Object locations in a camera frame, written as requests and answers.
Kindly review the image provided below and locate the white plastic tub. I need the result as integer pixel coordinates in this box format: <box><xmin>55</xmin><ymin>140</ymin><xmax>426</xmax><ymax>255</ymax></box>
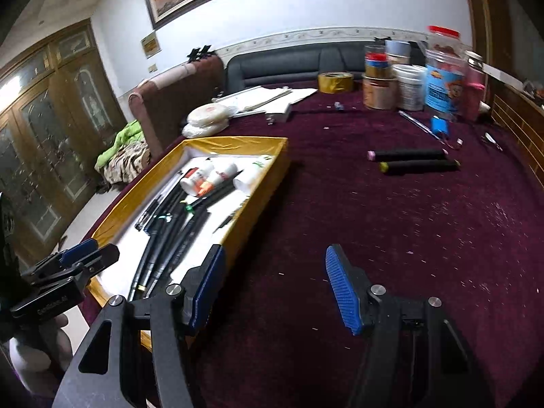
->
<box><xmin>393</xmin><ymin>65</ymin><xmax>427</xmax><ymax>111</ymax></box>

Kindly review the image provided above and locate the patterned cloth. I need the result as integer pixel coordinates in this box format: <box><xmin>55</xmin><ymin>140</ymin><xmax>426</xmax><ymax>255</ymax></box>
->
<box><xmin>104</xmin><ymin>140</ymin><xmax>149</xmax><ymax>183</ymax></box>

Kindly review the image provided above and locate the small wall plaque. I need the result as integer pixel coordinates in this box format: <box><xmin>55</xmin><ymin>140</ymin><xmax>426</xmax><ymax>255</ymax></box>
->
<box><xmin>140</xmin><ymin>32</ymin><xmax>161</xmax><ymax>59</ymax></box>

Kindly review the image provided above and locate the white paper stack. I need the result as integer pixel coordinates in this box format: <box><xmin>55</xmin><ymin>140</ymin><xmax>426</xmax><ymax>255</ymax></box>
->
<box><xmin>211</xmin><ymin>86</ymin><xmax>319</xmax><ymax>123</ymax></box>

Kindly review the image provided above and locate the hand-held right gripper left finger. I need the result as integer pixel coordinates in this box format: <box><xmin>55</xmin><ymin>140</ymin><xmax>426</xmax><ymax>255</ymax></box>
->
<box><xmin>53</xmin><ymin>244</ymin><xmax>227</xmax><ymax>408</ymax></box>

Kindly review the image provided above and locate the clear pen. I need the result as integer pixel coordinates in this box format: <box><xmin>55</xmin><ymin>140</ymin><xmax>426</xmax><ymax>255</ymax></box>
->
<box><xmin>398</xmin><ymin>110</ymin><xmax>445</xmax><ymax>143</ymax></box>

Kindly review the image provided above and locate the white glue bottle orange cap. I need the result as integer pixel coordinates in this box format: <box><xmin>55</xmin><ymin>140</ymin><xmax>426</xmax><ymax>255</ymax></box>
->
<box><xmin>198</xmin><ymin>162</ymin><xmax>238</xmax><ymax>194</ymax></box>

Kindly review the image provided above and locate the blue eraser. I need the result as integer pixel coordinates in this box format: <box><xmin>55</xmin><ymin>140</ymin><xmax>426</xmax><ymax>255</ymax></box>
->
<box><xmin>430</xmin><ymin>116</ymin><xmax>455</xmax><ymax>137</ymax></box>

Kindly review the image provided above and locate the person's left hand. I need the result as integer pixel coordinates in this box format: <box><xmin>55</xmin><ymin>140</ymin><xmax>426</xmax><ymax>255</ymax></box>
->
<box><xmin>8</xmin><ymin>312</ymin><xmax>74</xmax><ymax>392</ymax></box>

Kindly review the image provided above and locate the yellow tape roll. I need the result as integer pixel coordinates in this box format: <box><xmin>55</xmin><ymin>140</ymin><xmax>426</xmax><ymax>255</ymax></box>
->
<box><xmin>318</xmin><ymin>71</ymin><xmax>355</xmax><ymax>93</ymax></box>

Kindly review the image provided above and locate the wooden glass-door cabinet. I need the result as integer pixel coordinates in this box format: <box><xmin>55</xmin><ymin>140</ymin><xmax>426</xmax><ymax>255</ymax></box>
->
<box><xmin>0</xmin><ymin>19</ymin><xmax>128</xmax><ymax>268</ymax></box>

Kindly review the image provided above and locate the white round packet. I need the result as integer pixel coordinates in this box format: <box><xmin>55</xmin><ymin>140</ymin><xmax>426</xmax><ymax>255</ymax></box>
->
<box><xmin>182</xmin><ymin>103</ymin><xmax>236</xmax><ymax>139</ymax></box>

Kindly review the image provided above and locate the black marker with pink caps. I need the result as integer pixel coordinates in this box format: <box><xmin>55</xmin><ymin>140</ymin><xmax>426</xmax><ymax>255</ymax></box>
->
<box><xmin>368</xmin><ymin>149</ymin><xmax>450</xmax><ymax>162</ymax></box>

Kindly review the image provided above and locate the bundle of black pens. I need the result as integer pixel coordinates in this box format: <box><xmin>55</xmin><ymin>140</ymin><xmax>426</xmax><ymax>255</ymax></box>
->
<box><xmin>127</xmin><ymin>168</ymin><xmax>249</xmax><ymax>302</ymax></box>

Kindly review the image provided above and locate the brown armchair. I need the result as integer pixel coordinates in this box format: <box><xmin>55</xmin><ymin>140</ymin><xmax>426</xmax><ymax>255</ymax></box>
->
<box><xmin>128</xmin><ymin>54</ymin><xmax>226</xmax><ymax>158</ymax></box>

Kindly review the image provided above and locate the green cloth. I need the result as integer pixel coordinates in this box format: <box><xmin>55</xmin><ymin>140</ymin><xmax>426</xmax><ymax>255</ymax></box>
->
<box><xmin>94</xmin><ymin>120</ymin><xmax>143</xmax><ymax>171</ymax></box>

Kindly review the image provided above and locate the white plastic bottle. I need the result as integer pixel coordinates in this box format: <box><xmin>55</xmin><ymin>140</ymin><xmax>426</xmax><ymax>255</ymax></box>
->
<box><xmin>232</xmin><ymin>162</ymin><xmax>266</xmax><ymax>194</ymax></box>

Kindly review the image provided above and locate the maroon tablecloth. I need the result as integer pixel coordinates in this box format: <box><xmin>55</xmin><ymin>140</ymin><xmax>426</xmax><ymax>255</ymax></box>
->
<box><xmin>81</xmin><ymin>79</ymin><xmax>544</xmax><ymax>408</ymax></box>

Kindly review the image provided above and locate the yellow cardboard box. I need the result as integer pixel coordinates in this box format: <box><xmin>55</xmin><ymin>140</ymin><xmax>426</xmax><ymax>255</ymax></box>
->
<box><xmin>87</xmin><ymin>135</ymin><xmax>290</xmax><ymax>353</ymax></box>

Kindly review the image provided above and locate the black marker with yellow caps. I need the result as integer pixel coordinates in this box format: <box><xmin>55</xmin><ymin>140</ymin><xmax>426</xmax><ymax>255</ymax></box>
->
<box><xmin>379</xmin><ymin>159</ymin><xmax>462</xmax><ymax>175</ymax></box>

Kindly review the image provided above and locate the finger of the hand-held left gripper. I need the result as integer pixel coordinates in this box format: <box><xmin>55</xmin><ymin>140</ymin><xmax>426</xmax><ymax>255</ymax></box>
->
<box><xmin>70</xmin><ymin>244</ymin><xmax>120</xmax><ymax>284</ymax></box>
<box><xmin>62</xmin><ymin>239</ymin><xmax>99</xmax><ymax>264</ymax></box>

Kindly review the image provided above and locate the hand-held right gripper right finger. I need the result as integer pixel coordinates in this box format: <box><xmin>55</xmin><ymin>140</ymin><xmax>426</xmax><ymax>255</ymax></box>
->
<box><xmin>326</xmin><ymin>244</ymin><xmax>496</xmax><ymax>408</ymax></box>

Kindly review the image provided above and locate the black sofa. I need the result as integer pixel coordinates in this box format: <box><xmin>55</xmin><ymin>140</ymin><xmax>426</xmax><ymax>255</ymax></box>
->
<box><xmin>224</xmin><ymin>41</ymin><xmax>387</xmax><ymax>94</ymax></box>

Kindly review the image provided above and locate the gold tape roll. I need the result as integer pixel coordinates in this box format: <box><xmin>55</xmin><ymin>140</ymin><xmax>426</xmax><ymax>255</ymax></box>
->
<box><xmin>365</xmin><ymin>62</ymin><xmax>394</xmax><ymax>79</ymax></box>

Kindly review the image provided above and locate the clear jar with red lid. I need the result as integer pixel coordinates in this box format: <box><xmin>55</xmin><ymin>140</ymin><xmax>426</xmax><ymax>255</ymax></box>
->
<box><xmin>424</xmin><ymin>25</ymin><xmax>466</xmax><ymax>122</ymax></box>

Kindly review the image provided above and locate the brown tape roll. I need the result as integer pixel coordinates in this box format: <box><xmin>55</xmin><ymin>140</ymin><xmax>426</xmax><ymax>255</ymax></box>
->
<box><xmin>362</xmin><ymin>75</ymin><xmax>399</xmax><ymax>110</ymax></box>

